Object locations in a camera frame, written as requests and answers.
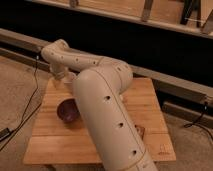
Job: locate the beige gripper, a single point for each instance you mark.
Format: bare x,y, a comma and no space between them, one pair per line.
61,73

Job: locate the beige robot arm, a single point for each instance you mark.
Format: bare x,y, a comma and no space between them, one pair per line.
97,91

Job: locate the dark purple ceramic bowl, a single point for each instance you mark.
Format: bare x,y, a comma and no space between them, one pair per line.
67,111

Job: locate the wooden board table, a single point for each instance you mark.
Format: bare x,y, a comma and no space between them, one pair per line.
54,142

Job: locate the black device on floor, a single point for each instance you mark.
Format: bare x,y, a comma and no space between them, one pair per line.
4,134

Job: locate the dark red snack packet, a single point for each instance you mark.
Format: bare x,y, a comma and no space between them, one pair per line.
140,130

